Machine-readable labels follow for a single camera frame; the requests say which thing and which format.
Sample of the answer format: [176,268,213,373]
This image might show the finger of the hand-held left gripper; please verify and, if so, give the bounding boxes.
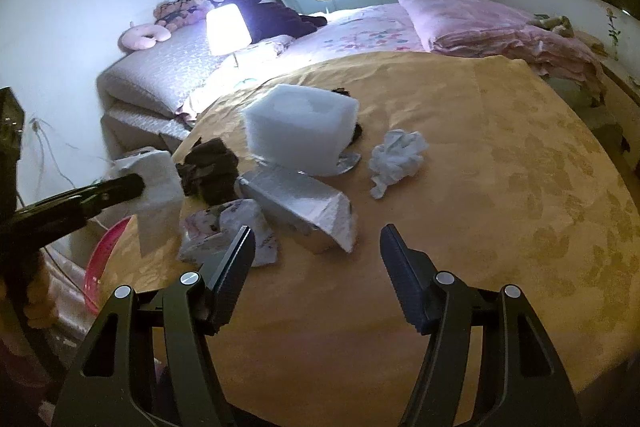
[14,173,146,244]

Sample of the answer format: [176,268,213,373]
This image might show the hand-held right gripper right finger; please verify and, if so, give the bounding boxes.
[380,223,583,427]

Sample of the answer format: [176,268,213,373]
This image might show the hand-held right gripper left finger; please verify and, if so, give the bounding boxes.
[52,225,257,427]

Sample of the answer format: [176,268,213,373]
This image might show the white paper bag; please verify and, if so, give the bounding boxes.
[107,150,185,258]

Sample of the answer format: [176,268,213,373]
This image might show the pink plastic basket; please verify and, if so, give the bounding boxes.
[85,216,136,315]

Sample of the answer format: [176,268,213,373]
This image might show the silver carton box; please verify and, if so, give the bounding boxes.
[235,167,358,255]

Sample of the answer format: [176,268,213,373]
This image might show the white tissue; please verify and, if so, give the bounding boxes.
[369,129,431,200]

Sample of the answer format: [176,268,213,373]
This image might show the person's left hand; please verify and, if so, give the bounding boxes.
[22,259,60,332]

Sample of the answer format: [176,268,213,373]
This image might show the floral patterned wrapper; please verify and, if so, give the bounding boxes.
[178,198,281,267]

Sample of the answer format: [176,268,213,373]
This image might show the grey bed base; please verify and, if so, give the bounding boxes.
[100,102,191,158]

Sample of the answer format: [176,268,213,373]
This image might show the shiny pale curtain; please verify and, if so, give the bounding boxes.
[42,242,101,338]

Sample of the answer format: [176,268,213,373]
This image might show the dark brown wrapper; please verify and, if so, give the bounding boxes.
[176,138,240,202]

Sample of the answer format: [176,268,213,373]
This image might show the grey quilted mattress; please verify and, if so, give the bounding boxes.
[96,24,236,118]

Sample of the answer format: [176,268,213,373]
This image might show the large white foam block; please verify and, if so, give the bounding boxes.
[242,83,361,178]

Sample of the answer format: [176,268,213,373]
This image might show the pink neck pillow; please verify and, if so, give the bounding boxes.
[117,23,171,52]

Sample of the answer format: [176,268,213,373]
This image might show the plush toy heap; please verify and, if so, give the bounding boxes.
[152,0,231,32]

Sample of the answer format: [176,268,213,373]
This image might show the white table lamp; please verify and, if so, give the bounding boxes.
[206,3,252,68]

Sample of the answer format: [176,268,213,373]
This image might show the floral bedsheet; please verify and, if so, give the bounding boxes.
[190,2,431,118]

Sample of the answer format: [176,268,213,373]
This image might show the pink folded quilt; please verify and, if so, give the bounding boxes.
[397,0,608,100]

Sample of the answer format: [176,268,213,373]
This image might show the small tan object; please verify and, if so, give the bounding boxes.
[530,14,576,38]

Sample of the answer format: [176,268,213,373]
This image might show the wall socket cable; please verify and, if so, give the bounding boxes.
[27,117,108,218]

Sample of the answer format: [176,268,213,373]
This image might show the flower wall sticker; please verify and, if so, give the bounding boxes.
[605,7,623,62]

